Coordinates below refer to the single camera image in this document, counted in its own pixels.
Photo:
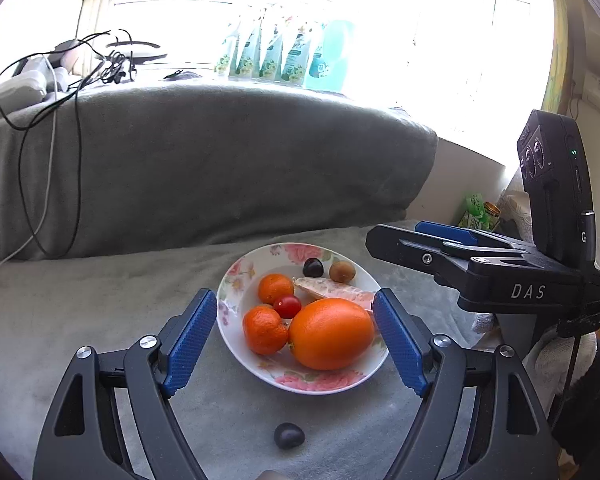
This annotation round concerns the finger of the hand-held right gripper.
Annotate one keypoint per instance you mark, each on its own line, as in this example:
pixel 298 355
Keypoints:
pixel 405 247
pixel 445 232

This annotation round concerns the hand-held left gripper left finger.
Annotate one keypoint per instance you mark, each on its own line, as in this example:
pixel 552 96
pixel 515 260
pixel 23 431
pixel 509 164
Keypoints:
pixel 190 340

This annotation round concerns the green snack packet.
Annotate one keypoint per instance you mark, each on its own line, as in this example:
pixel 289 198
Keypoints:
pixel 472 215

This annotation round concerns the round black and white lamp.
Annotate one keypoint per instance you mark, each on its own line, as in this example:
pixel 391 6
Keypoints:
pixel 132 50

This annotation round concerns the green and white pouch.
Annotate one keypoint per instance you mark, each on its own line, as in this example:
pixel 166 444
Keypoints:
pixel 295 57
pixel 271 52
pixel 249 52
pixel 227 55

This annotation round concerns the small red tomato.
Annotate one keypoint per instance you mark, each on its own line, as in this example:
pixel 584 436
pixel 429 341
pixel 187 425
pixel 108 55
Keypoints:
pixel 287 306

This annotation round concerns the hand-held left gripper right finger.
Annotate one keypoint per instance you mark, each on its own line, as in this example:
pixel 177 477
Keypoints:
pixel 397 340

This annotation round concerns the dark grey back cushion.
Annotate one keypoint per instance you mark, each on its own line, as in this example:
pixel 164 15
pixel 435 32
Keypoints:
pixel 230 160

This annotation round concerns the white wall socket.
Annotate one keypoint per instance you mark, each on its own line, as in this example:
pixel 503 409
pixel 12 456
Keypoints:
pixel 594 84

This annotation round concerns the white plastic case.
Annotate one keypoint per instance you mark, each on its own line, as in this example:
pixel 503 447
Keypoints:
pixel 20 87

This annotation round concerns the person's right forearm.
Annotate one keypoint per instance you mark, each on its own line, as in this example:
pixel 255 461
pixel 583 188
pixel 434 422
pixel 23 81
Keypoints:
pixel 595 400

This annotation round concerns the floral white plate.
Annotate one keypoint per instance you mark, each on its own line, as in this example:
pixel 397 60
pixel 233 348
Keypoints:
pixel 260 366

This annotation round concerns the person's right hand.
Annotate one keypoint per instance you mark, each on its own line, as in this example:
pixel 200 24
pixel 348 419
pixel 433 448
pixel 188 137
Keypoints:
pixel 555 370

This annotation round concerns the peeled pink pomelo segment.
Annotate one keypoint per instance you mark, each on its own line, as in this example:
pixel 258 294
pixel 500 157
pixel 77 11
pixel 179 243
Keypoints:
pixel 325 287

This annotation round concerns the small tangerine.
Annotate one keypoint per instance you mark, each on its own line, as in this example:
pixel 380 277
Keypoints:
pixel 275 288

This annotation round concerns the large tangerine with stem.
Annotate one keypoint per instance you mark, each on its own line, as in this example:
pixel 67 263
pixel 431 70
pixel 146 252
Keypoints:
pixel 264 331

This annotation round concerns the large orange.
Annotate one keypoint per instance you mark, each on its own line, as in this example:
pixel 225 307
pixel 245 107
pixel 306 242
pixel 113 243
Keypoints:
pixel 331 334

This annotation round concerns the dark purple grape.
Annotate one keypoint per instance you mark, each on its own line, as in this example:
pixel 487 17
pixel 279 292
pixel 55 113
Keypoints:
pixel 288 435
pixel 313 266

